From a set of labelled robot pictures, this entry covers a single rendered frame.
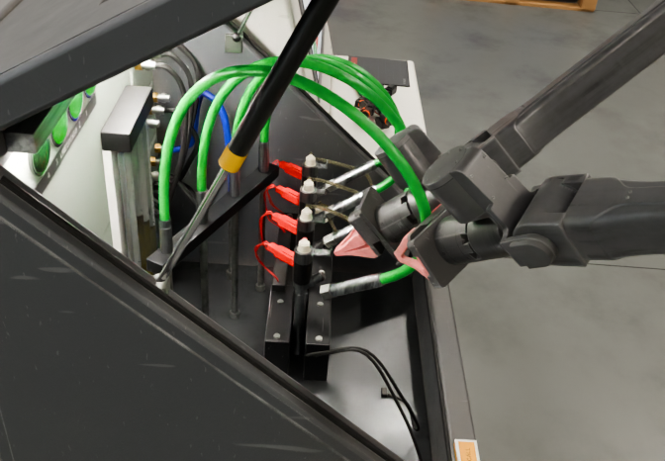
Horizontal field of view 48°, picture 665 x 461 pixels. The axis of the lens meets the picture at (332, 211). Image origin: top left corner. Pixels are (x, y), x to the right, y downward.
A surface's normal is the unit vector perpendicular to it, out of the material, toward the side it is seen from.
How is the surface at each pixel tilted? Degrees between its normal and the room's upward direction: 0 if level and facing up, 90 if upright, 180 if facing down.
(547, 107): 68
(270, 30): 90
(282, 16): 90
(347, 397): 0
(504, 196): 49
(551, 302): 0
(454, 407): 0
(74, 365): 90
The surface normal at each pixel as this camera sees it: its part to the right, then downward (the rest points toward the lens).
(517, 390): 0.07, -0.82
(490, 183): 0.43, -0.21
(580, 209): -0.58, -0.70
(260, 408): -0.01, 0.57
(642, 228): -0.54, 0.68
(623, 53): -0.03, 0.23
